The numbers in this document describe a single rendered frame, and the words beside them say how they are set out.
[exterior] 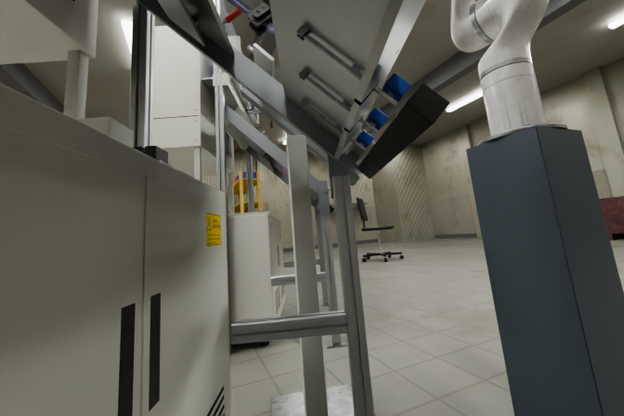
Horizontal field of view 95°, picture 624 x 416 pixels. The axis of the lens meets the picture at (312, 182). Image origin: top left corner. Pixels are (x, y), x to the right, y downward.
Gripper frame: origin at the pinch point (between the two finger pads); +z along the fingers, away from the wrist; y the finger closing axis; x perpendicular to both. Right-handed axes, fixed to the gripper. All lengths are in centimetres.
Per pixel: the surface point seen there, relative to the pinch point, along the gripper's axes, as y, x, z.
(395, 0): 28.4, 26.8, 2.4
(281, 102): -19.0, 7.2, 3.1
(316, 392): -40, 70, 45
